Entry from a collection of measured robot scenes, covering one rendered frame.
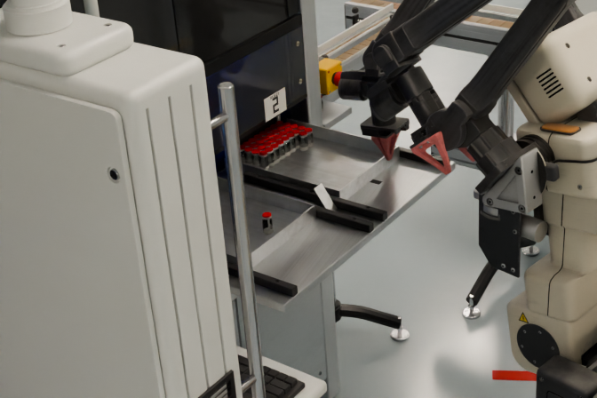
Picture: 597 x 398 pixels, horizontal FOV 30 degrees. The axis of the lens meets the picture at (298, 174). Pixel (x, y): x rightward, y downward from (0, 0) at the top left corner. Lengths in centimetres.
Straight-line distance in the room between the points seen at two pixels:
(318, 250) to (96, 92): 95
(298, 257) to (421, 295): 146
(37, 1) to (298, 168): 119
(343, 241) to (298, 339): 74
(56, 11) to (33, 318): 54
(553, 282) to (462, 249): 180
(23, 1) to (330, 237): 102
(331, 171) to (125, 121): 122
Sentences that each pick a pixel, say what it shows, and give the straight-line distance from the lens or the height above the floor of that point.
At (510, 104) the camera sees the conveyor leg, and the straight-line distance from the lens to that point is 351.
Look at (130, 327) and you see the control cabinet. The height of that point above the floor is 116.
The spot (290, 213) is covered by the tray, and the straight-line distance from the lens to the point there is 252.
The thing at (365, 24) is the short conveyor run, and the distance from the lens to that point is 339.
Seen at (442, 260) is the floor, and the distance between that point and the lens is 397.
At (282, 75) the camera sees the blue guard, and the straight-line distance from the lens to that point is 273.
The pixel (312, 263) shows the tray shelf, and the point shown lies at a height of 88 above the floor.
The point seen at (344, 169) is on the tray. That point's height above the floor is 88.
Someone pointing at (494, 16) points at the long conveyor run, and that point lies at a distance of 340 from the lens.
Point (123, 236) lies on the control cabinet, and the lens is 163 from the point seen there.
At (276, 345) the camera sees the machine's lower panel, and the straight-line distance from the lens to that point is 302.
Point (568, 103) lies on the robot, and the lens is 206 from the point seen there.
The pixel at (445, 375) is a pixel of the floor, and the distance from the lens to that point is 345.
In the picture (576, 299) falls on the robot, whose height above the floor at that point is 86.
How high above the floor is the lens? 214
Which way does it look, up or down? 28 degrees down
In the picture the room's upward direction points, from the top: 4 degrees counter-clockwise
